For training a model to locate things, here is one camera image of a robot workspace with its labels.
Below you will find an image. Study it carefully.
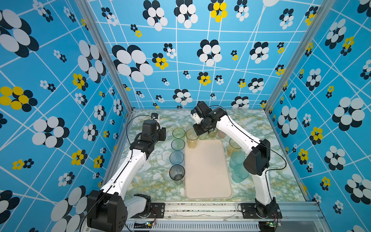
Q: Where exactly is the aluminium corner post left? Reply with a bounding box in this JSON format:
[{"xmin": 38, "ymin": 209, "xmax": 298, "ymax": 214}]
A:
[{"xmin": 76, "ymin": 0, "xmax": 133, "ymax": 115}]

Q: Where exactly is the green circuit board right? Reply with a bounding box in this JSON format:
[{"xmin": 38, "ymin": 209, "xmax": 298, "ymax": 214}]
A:
[{"xmin": 259, "ymin": 221, "xmax": 277, "ymax": 232}]

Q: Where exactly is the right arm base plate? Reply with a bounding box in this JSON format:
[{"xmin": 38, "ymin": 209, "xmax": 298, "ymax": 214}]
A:
[{"xmin": 237, "ymin": 203, "xmax": 283, "ymax": 220}]

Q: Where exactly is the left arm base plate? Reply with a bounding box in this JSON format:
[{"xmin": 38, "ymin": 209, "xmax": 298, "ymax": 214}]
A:
[{"xmin": 131, "ymin": 203, "xmax": 165, "ymax": 219}]

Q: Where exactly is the teal glass right upper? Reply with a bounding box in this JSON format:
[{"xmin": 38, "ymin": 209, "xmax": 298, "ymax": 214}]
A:
[{"xmin": 230, "ymin": 151, "xmax": 245, "ymax": 169}]

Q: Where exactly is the yellow glass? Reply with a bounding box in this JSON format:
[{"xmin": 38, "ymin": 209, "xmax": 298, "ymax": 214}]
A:
[
  {"xmin": 228, "ymin": 138, "xmax": 242, "ymax": 157},
  {"xmin": 186, "ymin": 129, "xmax": 199, "ymax": 149}
]

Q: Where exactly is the olive clear small glass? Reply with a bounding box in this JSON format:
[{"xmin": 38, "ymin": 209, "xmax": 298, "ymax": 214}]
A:
[{"xmin": 208, "ymin": 128, "xmax": 218, "ymax": 138}]

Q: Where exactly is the green circuit board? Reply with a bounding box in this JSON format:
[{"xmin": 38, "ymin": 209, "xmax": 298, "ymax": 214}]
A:
[
  {"xmin": 259, "ymin": 221, "xmax": 277, "ymax": 232},
  {"xmin": 133, "ymin": 221, "xmax": 156, "ymax": 229}
]

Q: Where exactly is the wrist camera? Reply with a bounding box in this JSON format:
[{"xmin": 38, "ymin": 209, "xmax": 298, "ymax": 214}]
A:
[
  {"xmin": 151, "ymin": 113, "xmax": 159, "ymax": 122},
  {"xmin": 191, "ymin": 101, "xmax": 211, "ymax": 124}
]

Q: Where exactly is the teal glass right lower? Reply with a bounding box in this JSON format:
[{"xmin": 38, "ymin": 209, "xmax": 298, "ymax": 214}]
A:
[{"xmin": 231, "ymin": 164, "xmax": 249, "ymax": 183}]

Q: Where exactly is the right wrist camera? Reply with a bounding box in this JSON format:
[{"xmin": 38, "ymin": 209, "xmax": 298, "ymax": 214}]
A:
[{"xmin": 191, "ymin": 101, "xmax": 211, "ymax": 124}]

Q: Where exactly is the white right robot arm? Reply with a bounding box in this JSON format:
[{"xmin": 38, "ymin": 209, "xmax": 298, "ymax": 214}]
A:
[{"xmin": 191, "ymin": 101, "xmax": 276, "ymax": 218}]

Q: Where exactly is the blue clear glass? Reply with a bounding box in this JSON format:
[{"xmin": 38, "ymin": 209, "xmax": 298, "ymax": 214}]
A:
[{"xmin": 169, "ymin": 151, "xmax": 185, "ymax": 165}]

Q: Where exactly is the beige rectangular tray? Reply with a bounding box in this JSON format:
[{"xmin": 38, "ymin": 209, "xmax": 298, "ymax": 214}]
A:
[{"xmin": 185, "ymin": 140, "xmax": 233, "ymax": 200}]

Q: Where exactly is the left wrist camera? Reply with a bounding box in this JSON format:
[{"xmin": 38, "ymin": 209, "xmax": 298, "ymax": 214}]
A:
[{"xmin": 151, "ymin": 113, "xmax": 159, "ymax": 122}]

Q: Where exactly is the aluminium corner post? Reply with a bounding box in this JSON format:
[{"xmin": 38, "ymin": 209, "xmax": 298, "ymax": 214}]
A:
[
  {"xmin": 76, "ymin": 0, "xmax": 133, "ymax": 115},
  {"xmin": 264, "ymin": 0, "xmax": 336, "ymax": 114}
]

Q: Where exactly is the aluminium front rail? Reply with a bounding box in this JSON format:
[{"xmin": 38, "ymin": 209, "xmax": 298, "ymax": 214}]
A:
[{"xmin": 121, "ymin": 202, "xmax": 331, "ymax": 232}]

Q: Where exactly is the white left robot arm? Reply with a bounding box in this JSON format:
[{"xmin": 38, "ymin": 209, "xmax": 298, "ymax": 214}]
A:
[{"xmin": 86, "ymin": 113, "xmax": 166, "ymax": 232}]

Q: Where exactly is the frosted pink glass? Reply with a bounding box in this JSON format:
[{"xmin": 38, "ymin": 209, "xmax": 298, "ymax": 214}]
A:
[{"xmin": 217, "ymin": 130, "xmax": 227, "ymax": 139}]

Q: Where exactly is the teal clear glass left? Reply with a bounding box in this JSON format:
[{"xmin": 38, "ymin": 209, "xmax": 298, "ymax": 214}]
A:
[{"xmin": 171, "ymin": 138, "xmax": 185, "ymax": 151}]

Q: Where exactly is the dark grey clear glass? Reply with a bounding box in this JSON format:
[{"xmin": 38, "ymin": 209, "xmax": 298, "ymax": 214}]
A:
[{"xmin": 169, "ymin": 164, "xmax": 185, "ymax": 185}]

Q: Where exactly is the green clear glass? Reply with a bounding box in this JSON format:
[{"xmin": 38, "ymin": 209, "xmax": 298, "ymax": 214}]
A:
[{"xmin": 172, "ymin": 128, "xmax": 186, "ymax": 140}]

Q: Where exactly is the green circuit board left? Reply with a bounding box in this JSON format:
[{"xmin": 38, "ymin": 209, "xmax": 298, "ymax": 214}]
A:
[{"xmin": 133, "ymin": 221, "xmax": 156, "ymax": 229}]

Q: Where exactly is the aluminium corner post right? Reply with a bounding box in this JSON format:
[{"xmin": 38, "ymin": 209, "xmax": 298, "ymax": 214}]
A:
[{"xmin": 264, "ymin": 0, "xmax": 336, "ymax": 114}]

